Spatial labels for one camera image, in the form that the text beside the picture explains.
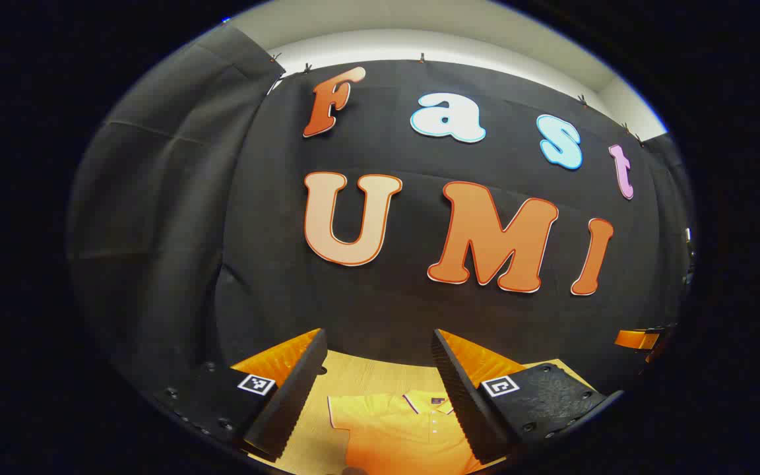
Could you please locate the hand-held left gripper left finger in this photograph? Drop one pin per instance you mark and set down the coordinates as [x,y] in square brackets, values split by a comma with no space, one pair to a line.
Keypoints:
[294,402]

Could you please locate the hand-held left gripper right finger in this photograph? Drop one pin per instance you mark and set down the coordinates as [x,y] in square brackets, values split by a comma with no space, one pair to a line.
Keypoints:
[462,402]

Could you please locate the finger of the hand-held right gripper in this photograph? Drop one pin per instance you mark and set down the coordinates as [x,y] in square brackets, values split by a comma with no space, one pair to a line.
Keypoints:
[637,339]

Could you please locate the orange T-shirt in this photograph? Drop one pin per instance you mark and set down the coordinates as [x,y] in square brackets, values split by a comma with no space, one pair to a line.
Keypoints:
[406,435]

